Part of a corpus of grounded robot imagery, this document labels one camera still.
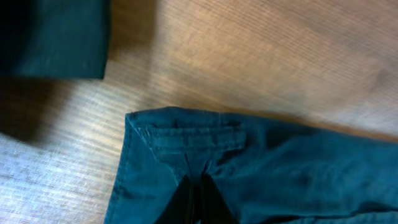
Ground blue shorts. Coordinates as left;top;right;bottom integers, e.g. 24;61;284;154
104;107;397;223

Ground folded black trousers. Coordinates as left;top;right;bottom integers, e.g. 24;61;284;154
1;0;111;79

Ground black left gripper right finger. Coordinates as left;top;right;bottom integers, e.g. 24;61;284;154
200;174;239;224

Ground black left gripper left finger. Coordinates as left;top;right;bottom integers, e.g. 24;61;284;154
155;175;193;224

